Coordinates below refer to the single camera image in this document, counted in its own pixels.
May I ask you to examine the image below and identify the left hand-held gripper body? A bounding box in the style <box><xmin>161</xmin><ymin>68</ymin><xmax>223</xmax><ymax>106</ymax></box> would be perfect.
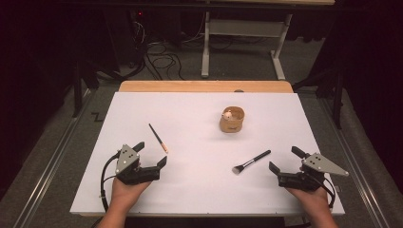
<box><xmin>114</xmin><ymin>143</ymin><xmax>162</xmax><ymax>186</ymax></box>

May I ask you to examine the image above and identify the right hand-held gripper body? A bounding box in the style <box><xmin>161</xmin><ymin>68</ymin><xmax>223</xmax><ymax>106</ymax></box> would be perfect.
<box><xmin>277</xmin><ymin>152</ymin><xmax>350</xmax><ymax>193</ymax></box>

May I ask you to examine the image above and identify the black-handled makeup brush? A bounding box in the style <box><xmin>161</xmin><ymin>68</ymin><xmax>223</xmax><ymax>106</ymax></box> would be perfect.
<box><xmin>231</xmin><ymin>149</ymin><xmax>273</xmax><ymax>176</ymax></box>

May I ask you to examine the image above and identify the round wooden brush holder cup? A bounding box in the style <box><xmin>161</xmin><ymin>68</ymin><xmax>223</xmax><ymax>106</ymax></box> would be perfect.
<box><xmin>219</xmin><ymin>105</ymin><xmax>246</xmax><ymax>134</ymax></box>

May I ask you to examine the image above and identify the person's left hand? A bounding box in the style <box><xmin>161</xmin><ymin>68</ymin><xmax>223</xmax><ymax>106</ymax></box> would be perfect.
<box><xmin>109</xmin><ymin>177</ymin><xmax>152</xmax><ymax>207</ymax></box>

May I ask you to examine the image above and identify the person's right hand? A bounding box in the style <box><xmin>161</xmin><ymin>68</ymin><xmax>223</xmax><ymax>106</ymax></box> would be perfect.
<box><xmin>284</xmin><ymin>186</ymin><xmax>331</xmax><ymax>217</ymax></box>

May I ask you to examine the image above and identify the white table cover sheet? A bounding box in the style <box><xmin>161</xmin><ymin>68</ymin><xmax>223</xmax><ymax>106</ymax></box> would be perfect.
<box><xmin>69</xmin><ymin>91</ymin><xmax>346</xmax><ymax>218</ymax></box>

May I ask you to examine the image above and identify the black metal stand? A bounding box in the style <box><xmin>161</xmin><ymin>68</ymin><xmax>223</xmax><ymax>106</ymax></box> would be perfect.
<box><xmin>292</xmin><ymin>61</ymin><xmax>347</xmax><ymax>130</ymax></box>
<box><xmin>71</xmin><ymin>58</ymin><xmax>100</xmax><ymax>119</ymax></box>

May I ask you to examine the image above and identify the wooden table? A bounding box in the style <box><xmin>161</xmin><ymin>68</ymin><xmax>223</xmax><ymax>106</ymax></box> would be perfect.
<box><xmin>118</xmin><ymin>80</ymin><xmax>295</xmax><ymax>94</ymax></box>

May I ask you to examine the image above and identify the aluminium floor rail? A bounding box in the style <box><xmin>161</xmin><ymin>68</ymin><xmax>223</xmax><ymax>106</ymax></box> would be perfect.
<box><xmin>11</xmin><ymin>88</ymin><xmax>93</xmax><ymax>228</ymax></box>
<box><xmin>318</xmin><ymin>97</ymin><xmax>393</xmax><ymax>228</ymax></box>

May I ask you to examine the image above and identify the tangle of black floor cables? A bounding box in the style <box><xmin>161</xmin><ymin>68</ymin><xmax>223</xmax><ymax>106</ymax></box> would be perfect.
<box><xmin>127</xmin><ymin>18</ymin><xmax>188</xmax><ymax>82</ymax></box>

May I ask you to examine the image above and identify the white metal desk frame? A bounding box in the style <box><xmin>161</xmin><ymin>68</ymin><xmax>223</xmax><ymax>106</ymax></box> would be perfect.
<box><xmin>201</xmin><ymin>10</ymin><xmax>294</xmax><ymax>81</ymax></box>

